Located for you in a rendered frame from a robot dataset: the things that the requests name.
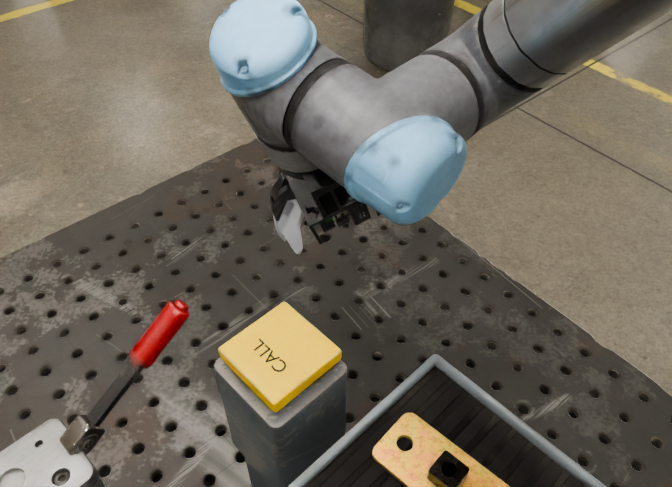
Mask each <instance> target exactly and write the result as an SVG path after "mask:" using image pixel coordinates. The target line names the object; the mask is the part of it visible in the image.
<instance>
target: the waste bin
mask: <svg viewBox="0 0 672 487"><path fill-rule="evenodd" d="M454 2H455V0H364V50H365V54H366V56H367V58H368V59H369V60H370V61H371V62H372V63H373V64H375V65H376V66H378V67H380V68H383V69H385V70H389V71H392V70H394V69H396V68H397V67H399V66H401V65H403V64H404V63H406V62H408V61H409V60H411V59H412V58H414V57H415V56H417V55H418V54H420V53H422V52H424V51H425V50H427V49H429V48H430V47H432V46H434V45H435V44H437V43H439V42H440V41H442V40H443V39H445V38H446V37H448V35H449V29H450V24H451V18H452V13H453V7H454Z"/></svg>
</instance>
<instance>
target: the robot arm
mask: <svg viewBox="0 0 672 487"><path fill-rule="evenodd" d="M671 11H672V0H492V1H491V2H490V3H489V4H488V5H486V6H485V7H484V8H482V9H481V10H480V11H479V12H478V13H476V14H475V15H474V16H473V17H472V18H471V19H469V20H468V21H467V22H466V23H465V24H463V25H462V26H461V27H460V28H459V29H457V30H456V31H455V32H454V33H452V34H451V35H449V36H448V37H446V38H445V39H443V40H442V41H440V42H439V43H437V44H435V45H434V46H432V47H430V48H429V49H427V50H425V51H424V52H422V53H420V54H418V55H417V56H415V57H414V58H412V59H411V60H409V61H408V62H406V63H404V64H403V65H401V66H399V67H397V68H396V69H394V70H392V71H391V72H389V73H387V74H385V75H384V76H382V77H381V78H379V79H376V78H374V77H372V76H370V75H369V74H367V73H366V72H364V71H363V70H361V69H360V68H358V67H357V66H355V65H354V64H352V63H350V62H349V61H347V60H345V59H344V58H342V57H341V56H339V55H338V54H336V53H335V52H333V51H331V50H330V49H328V48H327V47H325V46H324V45H322V44H321V43H320V42H319V41H318V39H317V31H316V28H315V26H314V24H313V23H312V22H311V21H310V20H309V18H308V15H307V13H306V11H305V10H304V8H303V7H302V6H301V5H300V4H299V3H298V2H297V1H296V0H237V1H235V2H234V3H233V4H231V5H230V7H229V8H227V9H225V10H224V11H223V14H221V15H220V16H219V17H218V19H217V20H216V22H215V24H214V26H213V28H212V31H211V34H210V39H209V50H210V55H211V58H212V61H213V63H214V65H215V67H216V69H217V71H218V72H219V74H220V80H221V83H222V85H223V87H224V88H225V90H226V91H227V92H228V93H230V94H231V96H232V97H233V99H234V101H235V102H236V104H237V105H238V107H239V109H240V110H241V112H242V113H243V115H244V117H245V118H246V120H247V121H248V123H249V125H250V126H251V128H252V129H253V131H254V134H255V136H256V137H257V139H258V141H259V142H260V144H261V146H262V147H263V149H264V150H265V152H266V154H267V155H268V157H269V159H270V160H271V161H272V162H273V163H274V164H275V165H277V166H278V168H279V169H280V170H281V173H280V175H279V178H278V180H277V181H276V182H275V184H274V185H273V187H272V189H271V192H270V202H271V209H272V212H273V218H274V223H275V227H276V230H277V232H278V234H279V236H280V238H281V239H282V240H283V241H286V240H287V241H288V243H289V244H290V246H291V247H292V249H293V250H294V252H295V253H296V254H301V252H302V249H303V243H302V236H301V230H300V227H301V223H302V221H303V219H304V217H305V219H306V221H307V224H308V226H309V228H310V229H311V231H312V232H313V234H314V236H315V237H316V239H317V240H318V242H319V244H323V243H322V241H321V238H320V236H319V234H318V232H317V230H316V228H315V225H317V224H319V223H320V226H321V228H322V230H323V231H324V233H325V232H327V231H328V230H330V229H332V228H334V227H336V225H335V223H334V222H335V221H337V225H338V227H340V226H342V225H344V224H348V223H350V221H351V220H350V217H348V215H351V217H352V219H353V221H354V223H355V225H359V224H360V223H362V222H364V221H366V220H368V219H370V218H371V216H370V213H369V211H368V208H369V207H372V208H373V209H374V210H375V211H376V213H377V215H378V216H380V215H381V214H382V215H383V216H385V217H386V218H387V219H389V220H390V221H392V222H394V223H397V224H401V225H408V224H412V223H415V222H418V221H420V220H421V219H423V218H424V217H426V216H427V215H428V214H430V213H431V212H432V211H433V210H434V209H435V208H436V207H437V205H438V203H439V202H440V201H441V200H442V199H443V198H444V197H446V196H447V194H448V193H449V192H450V190H451V189H452V187H453V186H454V184H455V183H456V181H457V179H458V177H459V176H460V174H461V171H462V169H463V167H464V164H465V161H466V156H467V146H466V143H465V142H466V141H467V140H468V139H469V138H470V137H472V136H473V135H474V134H475V133H477V132H478V131H479V130H481V129H482V128H483V127H485V126H486V125H488V124H489V123H490V122H492V121H493V120H494V119H496V118H497V117H498V116H500V115H501V114H503V113H504V112H506V111H507V110H509V109H510V108H512V107H514V106H515V105H517V104H519V103H520V102H522V101H524V100H525V99H527V98H529V97H530V96H532V95H534V94H535V93H537V92H539V91H540V90H542V89H543V88H545V87H546V86H548V85H549V84H551V83H552V82H554V81H555V80H557V79H559V78H560V77H562V76H564V75H565V74H567V73H569V72H570V71H572V70H574V69H575V68H577V67H579V66H580V65H582V64H584V63H585V62H587V61H589V60H590V59H592V58H594V57H595V56H597V55H599V54H600V53H602V52H604V51H605V50H607V49H609V48H610V47H612V46H614V45H616V44H617V43H619V42H621V41H622V40H624V39H626V38H627V37H629V36H631V35H632V34H634V33H636V32H637V31H639V30H641V29H642V28H644V27H646V26H647V25H649V24H651V23H652V22H654V21H656V20H657V19H659V18H661V17H662V16H664V15H666V14H667V13H669V12H671ZM311 212H313V213H314V214H315V216H316V218H315V219H313V218H310V217H309V216H308V214H309V213H311Z"/></svg>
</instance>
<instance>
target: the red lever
mask: <svg viewBox="0 0 672 487"><path fill-rule="evenodd" d="M188 308H189V306H188V305H187V304H186V303H185V302H184V301H182V300H180V299H177V300H176V301H173V300H170V301H168V303H167V304H166V305H165V307H164V308H163V309H162V311H161V312H160V313H159V315H158V316H157V317H156V318H155V320H154V321H153V322H152V324H151V325H150V326H149V328H148V329H147V330H146V332H145V333H144V334H143V336H142V337H141V338H140V339H139V341H138V342H137V343H136V345H135V346H134V347H133V348H132V350H131V351H130V352H129V354H130V360H129V362H128V363H127V364H126V365H125V367H124V368H123V369H122V371H121V372H120V374H119V375H118V377H117V378H116V379H115V380H114V382H113V383H112V384H111V386H110V387H109V388H108V390H107V391H106V392H105V393H104V395H103V396H102V397H101V399H100V400H99V401H98V403H97V404H96V405H95V406H94V408H93V409H92V410H91V412H90V413H89V414H88V415H82V414H80V415H78V416H76V417H75V419H74V420H73V421H72V423H71V424H70V425H69V427H68V428H67V429H66V431H65V432H64V433H63V434H62V436H61V437H60V442H61V443H62V445H63V446H64V448H65V449H66V451H67V452H68V454H69V455H74V454H79V453H81V452H85V454H86V455H87V454H88V453H89V452H90V451H91V450H92V448H93V447H94V446H95V444H96V443H97V442H98V440H99V439H100V438H101V437H102V435H103V434H104V433H105V429H104V428H103V426H102V425H101V423H102V422H103V421H104V419H105V418H106V417H107V415H108V414H109V413H110V411H111V410H112V409H113V407H114V406H115V405H116V403H117V402H118V401H119V399H120V398H121V397H122V395H123V394H124V393H125V391H126V390H127V389H128V387H129V386H130V385H131V383H132V382H133V381H134V380H135V378H136V377H137V376H138V375H139V374H140V372H141V371H142V370H143V368H149V367H150V366H152V365H153V363H154V362H155V360H156V359H157V358H158V356H159V355H160V354H161V352H162V351H163V350H164V349H165V347H166V346H167V345H168V343H169V342H170V341H171V339H172V338H173V337H174V335H175V334H176V333H177V332H178V330H179V329H180V328H181V326H182V325H183V324H184V322H185V321H186V320H187V318H188V317H189V315H190V314H189V311H188Z"/></svg>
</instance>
